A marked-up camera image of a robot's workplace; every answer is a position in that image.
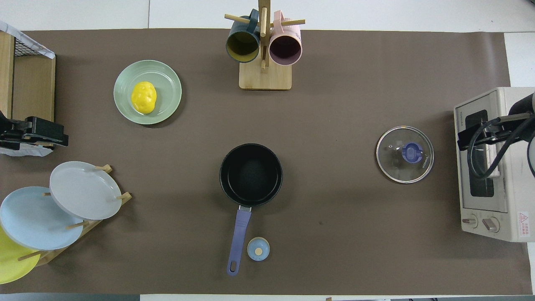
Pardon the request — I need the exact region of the wooden mug tree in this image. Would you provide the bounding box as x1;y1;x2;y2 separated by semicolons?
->
224;0;306;91

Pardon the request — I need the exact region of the glass lid with blue knob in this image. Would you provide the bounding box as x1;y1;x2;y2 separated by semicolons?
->
376;126;435;184

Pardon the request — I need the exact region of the grey plate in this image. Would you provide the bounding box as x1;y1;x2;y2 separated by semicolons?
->
49;161;123;221

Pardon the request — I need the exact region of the yellow potato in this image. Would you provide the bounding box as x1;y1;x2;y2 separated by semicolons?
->
131;81;158;115

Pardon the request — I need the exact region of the teal mug yellow inside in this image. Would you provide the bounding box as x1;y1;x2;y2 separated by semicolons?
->
226;9;261;64

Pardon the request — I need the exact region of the cream toaster oven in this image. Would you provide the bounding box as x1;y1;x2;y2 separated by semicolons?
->
453;87;535;243

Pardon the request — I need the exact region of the brown table mat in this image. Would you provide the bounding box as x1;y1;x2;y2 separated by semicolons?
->
0;28;534;296

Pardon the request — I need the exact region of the wooden plate rack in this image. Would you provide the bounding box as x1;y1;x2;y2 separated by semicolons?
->
17;164;133;268

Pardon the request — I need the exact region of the yellow plate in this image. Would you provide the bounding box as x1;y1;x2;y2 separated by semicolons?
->
0;224;42;285

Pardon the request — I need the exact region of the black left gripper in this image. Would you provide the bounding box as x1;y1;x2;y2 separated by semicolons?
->
0;110;70;151

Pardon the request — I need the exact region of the light blue plate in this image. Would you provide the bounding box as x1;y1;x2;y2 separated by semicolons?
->
0;186;84;251

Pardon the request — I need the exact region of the pink ribbed mug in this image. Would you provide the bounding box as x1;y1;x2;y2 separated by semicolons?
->
269;10;303;66

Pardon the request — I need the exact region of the navy pot with blue handle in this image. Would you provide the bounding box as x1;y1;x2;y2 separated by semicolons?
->
219;143;283;276

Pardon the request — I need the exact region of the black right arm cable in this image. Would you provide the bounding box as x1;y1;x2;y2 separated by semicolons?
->
467;112;535;181

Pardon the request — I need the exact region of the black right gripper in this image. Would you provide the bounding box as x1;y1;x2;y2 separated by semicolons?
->
456;93;535;151

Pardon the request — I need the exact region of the white checked cloth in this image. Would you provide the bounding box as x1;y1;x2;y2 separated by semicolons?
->
0;141;55;158
0;20;56;59

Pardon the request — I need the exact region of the mint green plate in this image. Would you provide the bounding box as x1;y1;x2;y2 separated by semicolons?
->
113;60;183;125

